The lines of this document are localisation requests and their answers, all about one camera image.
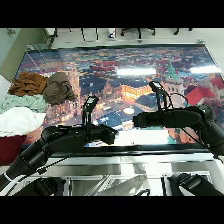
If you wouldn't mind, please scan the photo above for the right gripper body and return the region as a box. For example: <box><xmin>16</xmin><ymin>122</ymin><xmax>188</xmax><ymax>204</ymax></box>
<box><xmin>132</xmin><ymin>111</ymin><xmax>165</xmax><ymax>129</ymax></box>

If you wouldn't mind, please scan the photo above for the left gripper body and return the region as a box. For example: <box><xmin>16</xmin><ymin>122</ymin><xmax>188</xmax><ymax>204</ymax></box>
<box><xmin>97</xmin><ymin>125</ymin><xmax>120</xmax><ymax>146</ymax></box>

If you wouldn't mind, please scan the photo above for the brown T-shirt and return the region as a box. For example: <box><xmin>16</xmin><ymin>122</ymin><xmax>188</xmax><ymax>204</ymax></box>
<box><xmin>42</xmin><ymin>71</ymin><xmax>78</xmax><ymax>106</ymax></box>

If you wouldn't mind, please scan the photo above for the mint green garment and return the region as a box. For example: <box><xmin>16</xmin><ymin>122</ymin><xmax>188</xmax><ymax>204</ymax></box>
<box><xmin>0</xmin><ymin>93</ymin><xmax>50</xmax><ymax>114</ymax></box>

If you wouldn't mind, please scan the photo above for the black office chair base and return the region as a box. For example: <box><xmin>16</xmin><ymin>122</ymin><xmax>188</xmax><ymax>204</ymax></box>
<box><xmin>173</xmin><ymin>27</ymin><xmax>195</xmax><ymax>36</ymax></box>
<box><xmin>120</xmin><ymin>27</ymin><xmax>157</xmax><ymax>41</ymax></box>

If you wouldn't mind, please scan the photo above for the white garment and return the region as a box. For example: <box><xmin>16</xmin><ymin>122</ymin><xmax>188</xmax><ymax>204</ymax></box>
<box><xmin>0</xmin><ymin>106</ymin><xmax>47</xmax><ymax>138</ymax></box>

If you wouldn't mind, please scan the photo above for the orange-brown garment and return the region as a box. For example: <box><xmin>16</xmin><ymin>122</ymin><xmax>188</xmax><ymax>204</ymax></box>
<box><xmin>7</xmin><ymin>71</ymin><xmax>49</xmax><ymax>98</ymax></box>

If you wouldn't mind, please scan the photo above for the dark red garment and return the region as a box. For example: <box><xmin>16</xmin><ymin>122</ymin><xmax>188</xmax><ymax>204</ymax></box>
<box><xmin>0</xmin><ymin>134</ymin><xmax>28</xmax><ymax>166</ymax></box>

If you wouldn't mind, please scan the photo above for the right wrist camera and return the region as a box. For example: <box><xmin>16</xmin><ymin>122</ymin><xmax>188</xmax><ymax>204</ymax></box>
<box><xmin>148</xmin><ymin>80</ymin><xmax>168</xmax><ymax>114</ymax></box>

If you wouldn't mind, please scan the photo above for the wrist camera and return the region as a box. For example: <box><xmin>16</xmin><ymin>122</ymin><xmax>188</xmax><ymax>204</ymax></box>
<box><xmin>148</xmin><ymin>80</ymin><xmax>168</xmax><ymax>114</ymax></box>
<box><xmin>81</xmin><ymin>94</ymin><xmax>101</xmax><ymax>128</ymax></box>

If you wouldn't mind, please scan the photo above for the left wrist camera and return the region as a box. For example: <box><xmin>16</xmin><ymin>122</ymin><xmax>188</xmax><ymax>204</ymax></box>
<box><xmin>81</xmin><ymin>94</ymin><xmax>101</xmax><ymax>128</ymax></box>

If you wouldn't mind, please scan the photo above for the black cable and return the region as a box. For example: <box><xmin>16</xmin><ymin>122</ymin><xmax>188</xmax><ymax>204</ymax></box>
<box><xmin>165</xmin><ymin>92</ymin><xmax>191</xmax><ymax>112</ymax></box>
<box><xmin>35</xmin><ymin>146</ymin><xmax>88</xmax><ymax>176</ymax></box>

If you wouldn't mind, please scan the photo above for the silver frame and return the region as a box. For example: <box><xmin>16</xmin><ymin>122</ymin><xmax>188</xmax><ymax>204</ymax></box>
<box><xmin>0</xmin><ymin>151</ymin><xmax>224</xmax><ymax>197</ymax></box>

